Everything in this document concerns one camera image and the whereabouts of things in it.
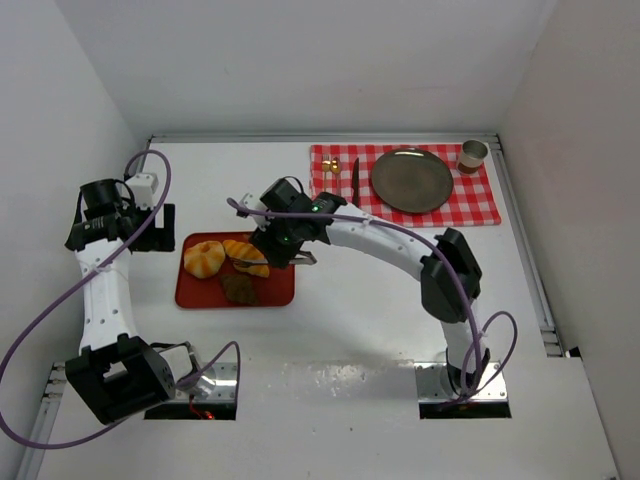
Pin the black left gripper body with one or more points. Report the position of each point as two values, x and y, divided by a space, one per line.
151 228

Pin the metal base plate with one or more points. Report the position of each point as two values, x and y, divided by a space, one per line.
434 387
217 386

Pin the stainless steel tongs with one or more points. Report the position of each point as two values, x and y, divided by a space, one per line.
302 258

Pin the gold spoon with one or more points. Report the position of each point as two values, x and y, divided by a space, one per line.
336 168

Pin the metal cup brown band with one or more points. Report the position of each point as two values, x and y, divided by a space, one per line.
471 157

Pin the gold fork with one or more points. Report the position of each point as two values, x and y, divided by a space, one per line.
326 169

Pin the red plastic tray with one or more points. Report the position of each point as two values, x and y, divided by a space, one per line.
275 291

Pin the red checkered cloth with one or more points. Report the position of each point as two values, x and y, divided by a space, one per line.
472 202

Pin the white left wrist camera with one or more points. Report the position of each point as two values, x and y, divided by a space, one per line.
143 187

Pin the dark metal plate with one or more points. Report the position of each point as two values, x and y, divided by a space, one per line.
412 180

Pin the orange striped croissant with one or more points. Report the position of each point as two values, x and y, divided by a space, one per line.
246 258

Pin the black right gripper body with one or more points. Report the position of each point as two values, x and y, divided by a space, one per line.
279 250

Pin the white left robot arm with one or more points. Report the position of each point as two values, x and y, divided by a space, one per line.
116 373

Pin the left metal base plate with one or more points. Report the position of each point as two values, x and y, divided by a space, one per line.
217 386

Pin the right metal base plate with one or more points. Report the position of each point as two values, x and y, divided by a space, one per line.
434 387

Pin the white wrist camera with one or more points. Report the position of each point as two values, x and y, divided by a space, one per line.
250 202
143 187

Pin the round orange bun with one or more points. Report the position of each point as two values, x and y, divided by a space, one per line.
205 259

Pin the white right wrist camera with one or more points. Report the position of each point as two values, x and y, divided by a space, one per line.
250 202

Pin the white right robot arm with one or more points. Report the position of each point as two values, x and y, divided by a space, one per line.
446 269

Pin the black knife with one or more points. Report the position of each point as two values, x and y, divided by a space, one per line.
355 182

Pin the brown chocolate croissant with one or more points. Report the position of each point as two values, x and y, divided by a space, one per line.
239 289

